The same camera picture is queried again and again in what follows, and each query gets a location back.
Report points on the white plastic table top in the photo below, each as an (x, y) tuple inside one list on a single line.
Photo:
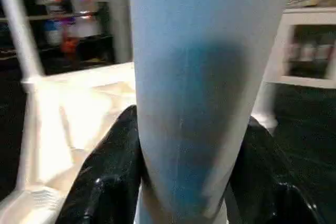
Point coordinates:
[(79, 108)]

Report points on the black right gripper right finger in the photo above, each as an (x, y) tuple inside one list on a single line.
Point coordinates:
[(273, 187)]

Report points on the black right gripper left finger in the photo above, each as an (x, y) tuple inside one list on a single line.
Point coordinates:
[(105, 182)]

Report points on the white glass-door cabinet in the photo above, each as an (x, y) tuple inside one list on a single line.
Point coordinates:
[(304, 17)]

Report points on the black work mat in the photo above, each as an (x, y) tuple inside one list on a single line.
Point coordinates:
[(310, 140)]

